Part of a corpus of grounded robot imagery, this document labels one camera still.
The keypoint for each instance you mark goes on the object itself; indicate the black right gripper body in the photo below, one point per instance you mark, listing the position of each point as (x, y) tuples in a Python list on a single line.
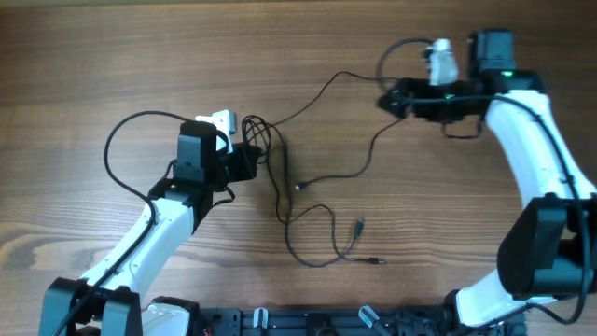
[(432, 101)]

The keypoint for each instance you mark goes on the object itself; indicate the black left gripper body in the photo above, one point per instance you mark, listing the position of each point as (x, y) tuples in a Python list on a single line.
[(238, 163)]

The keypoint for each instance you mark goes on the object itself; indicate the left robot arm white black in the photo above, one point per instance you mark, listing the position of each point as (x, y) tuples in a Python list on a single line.
[(106, 299)]

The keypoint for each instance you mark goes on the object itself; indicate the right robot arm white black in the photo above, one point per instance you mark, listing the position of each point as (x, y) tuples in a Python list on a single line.
[(549, 253)]

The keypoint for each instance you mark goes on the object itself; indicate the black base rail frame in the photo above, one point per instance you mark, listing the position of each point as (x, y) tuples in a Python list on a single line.
[(425, 320)]

